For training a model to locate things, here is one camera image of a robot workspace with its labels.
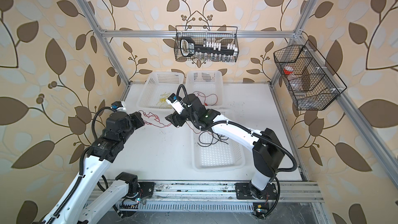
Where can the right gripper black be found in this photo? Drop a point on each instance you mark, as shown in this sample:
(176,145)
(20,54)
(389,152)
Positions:
(175,119)

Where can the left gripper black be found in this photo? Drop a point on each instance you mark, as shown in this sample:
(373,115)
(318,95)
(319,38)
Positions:
(136,116)

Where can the red alligator clip lead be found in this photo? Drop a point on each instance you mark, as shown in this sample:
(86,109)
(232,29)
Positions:
(207,100)

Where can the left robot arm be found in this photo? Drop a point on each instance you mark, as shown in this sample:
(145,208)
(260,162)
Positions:
(73,208)

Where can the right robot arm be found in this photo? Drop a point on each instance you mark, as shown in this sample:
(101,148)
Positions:
(269,156)

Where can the back middle white basket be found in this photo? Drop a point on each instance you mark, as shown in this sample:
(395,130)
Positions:
(207,82)

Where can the back left white basket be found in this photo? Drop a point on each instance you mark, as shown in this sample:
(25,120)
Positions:
(158,87)

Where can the front white plastic basket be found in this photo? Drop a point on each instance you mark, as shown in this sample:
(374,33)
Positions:
(215,153)

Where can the red capped item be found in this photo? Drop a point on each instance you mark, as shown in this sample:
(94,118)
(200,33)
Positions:
(288,70)

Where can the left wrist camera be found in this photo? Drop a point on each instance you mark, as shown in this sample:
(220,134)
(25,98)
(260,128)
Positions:
(118,106)

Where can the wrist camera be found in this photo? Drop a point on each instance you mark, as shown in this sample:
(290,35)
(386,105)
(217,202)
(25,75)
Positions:
(174,101)
(118,106)

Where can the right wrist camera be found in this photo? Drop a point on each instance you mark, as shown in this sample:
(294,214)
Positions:
(174,101)

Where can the black tool with handle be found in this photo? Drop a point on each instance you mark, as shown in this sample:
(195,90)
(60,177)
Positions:
(188,48)

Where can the back black wire basket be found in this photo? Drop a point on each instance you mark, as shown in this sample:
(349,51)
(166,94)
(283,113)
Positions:
(224,34)

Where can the black wire basket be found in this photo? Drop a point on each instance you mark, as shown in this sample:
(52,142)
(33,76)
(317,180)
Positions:
(224,34)
(315,84)

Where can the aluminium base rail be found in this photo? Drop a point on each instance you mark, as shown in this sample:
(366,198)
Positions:
(203,196)

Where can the right black wire basket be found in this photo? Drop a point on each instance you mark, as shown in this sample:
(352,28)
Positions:
(315,84)

